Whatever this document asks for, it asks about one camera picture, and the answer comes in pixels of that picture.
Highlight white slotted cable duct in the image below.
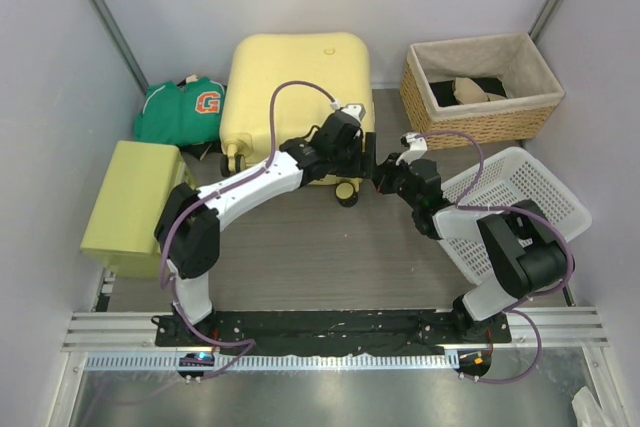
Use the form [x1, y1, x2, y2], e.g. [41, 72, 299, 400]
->
[85, 350, 459, 372]

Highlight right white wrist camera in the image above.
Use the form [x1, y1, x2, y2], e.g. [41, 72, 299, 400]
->
[396, 132, 428, 165]

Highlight green jersey with G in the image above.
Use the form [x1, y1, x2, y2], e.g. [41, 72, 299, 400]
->
[133, 77, 226, 147]

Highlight black cloth in basket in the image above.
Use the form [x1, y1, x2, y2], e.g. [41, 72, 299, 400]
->
[430, 77, 507, 107]

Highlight yellow-green drawer box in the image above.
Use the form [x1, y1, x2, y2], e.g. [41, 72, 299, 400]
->
[80, 140, 195, 279]

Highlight dark cloth under jersey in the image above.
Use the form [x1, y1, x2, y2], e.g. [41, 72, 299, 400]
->
[180, 140, 222, 161]

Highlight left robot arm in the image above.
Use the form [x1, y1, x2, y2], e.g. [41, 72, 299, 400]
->
[154, 104, 375, 346]

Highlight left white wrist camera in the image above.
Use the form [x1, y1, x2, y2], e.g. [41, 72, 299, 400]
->
[330, 100, 366, 123]

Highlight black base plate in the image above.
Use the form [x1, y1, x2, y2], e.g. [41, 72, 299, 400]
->
[154, 307, 516, 356]

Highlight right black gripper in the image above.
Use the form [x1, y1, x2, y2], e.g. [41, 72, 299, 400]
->
[374, 152, 422, 209]

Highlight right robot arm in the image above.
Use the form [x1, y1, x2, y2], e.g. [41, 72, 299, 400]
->
[372, 153, 574, 342]

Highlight aluminium rail frame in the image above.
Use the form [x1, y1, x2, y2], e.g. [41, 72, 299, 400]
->
[50, 246, 626, 426]

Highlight white crumpled plastic bag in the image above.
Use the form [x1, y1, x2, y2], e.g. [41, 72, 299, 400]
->
[571, 387, 613, 427]

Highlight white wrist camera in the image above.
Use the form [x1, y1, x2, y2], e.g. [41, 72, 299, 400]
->
[396, 132, 428, 165]
[330, 100, 366, 123]

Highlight yellow hard-shell suitcase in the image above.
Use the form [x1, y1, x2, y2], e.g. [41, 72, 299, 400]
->
[220, 33, 375, 207]

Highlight wicker basket with liner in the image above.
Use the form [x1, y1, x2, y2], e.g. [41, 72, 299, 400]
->
[400, 33, 565, 143]

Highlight beige cloth in basket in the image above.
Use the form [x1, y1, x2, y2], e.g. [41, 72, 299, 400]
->
[453, 77, 507, 105]

